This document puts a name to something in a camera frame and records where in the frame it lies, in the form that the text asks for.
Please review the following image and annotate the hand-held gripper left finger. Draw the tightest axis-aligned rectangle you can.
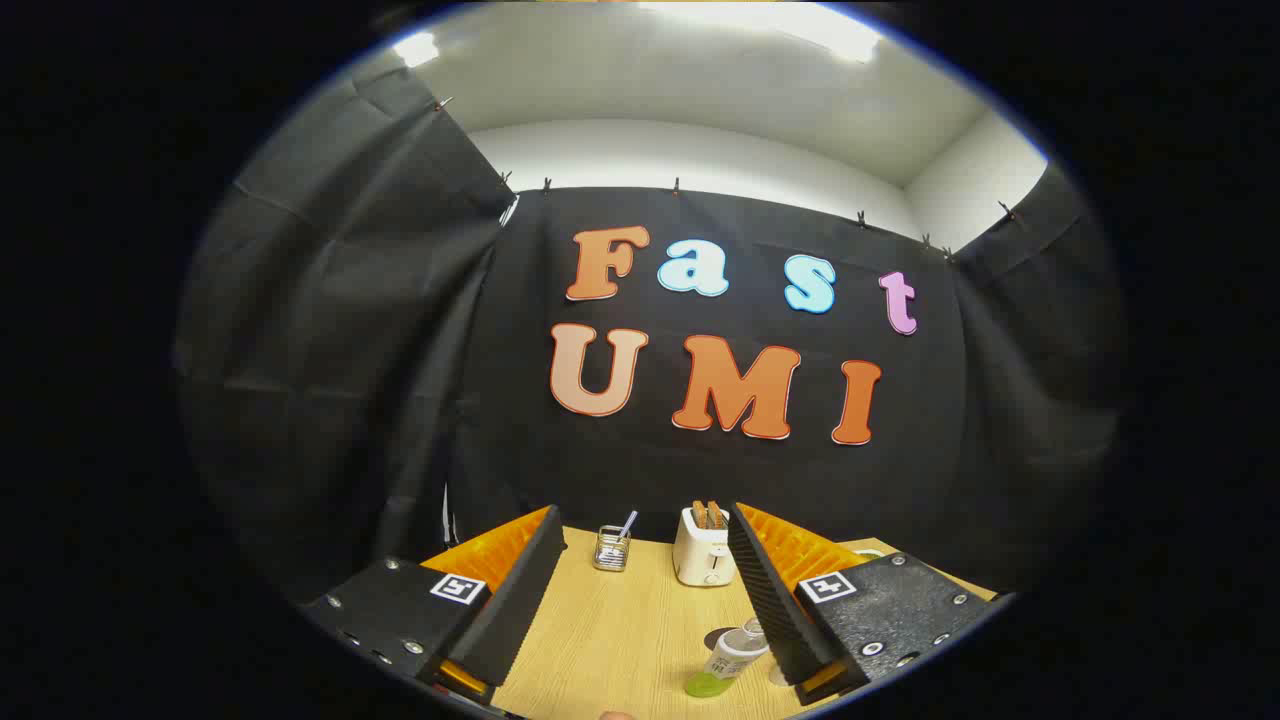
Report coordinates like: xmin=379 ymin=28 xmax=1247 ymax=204
xmin=298 ymin=505 xmax=568 ymax=706

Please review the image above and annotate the clear plastic juice bottle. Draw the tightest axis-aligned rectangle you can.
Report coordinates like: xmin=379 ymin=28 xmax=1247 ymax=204
xmin=685 ymin=618 xmax=773 ymax=699

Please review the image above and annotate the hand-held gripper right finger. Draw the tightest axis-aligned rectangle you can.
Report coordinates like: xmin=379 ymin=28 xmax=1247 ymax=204
xmin=727 ymin=502 xmax=1016 ymax=706

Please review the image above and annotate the wire mesh holder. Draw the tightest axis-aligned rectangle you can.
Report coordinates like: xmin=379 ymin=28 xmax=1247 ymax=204
xmin=593 ymin=525 xmax=632 ymax=573

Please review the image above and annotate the wooden table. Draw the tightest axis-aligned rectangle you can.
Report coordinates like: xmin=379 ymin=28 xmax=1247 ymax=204
xmin=490 ymin=525 xmax=1001 ymax=720

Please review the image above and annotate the row of small cloth clips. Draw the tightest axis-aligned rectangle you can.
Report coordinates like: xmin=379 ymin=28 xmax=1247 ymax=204
xmin=435 ymin=95 xmax=1016 ymax=263

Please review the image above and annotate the white toaster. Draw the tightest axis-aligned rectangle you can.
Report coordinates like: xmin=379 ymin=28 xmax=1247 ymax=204
xmin=672 ymin=505 xmax=739 ymax=588

